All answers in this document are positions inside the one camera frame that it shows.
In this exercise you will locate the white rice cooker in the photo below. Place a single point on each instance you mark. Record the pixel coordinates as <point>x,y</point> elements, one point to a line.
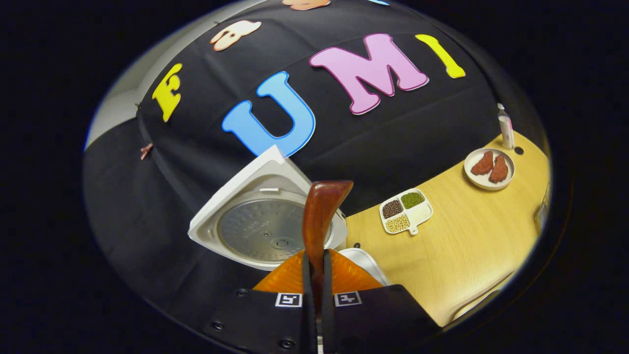
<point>260,231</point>

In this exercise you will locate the brown wooden spoon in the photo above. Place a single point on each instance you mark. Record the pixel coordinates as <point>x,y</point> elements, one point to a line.
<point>319,216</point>

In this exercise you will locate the red-brown meat piece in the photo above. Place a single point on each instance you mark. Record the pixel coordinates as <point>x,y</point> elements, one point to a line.
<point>483,163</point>
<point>499,169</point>

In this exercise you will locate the small pink label bottle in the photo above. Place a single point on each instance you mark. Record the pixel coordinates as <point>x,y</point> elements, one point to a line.
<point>506,128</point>

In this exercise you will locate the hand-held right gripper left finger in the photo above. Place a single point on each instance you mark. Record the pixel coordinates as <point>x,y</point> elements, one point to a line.
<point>307,275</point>

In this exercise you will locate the round white plate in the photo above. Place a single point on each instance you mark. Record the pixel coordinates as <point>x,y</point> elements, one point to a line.
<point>491,186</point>

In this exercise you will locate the white divided bean dish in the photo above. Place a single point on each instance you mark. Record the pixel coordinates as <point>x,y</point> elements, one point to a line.
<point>405,211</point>

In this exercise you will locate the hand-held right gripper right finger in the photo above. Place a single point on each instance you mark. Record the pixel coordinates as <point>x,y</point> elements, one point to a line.
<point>327,275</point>

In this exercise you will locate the pink clothes peg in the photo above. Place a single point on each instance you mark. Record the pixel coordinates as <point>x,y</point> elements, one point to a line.
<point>146,151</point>

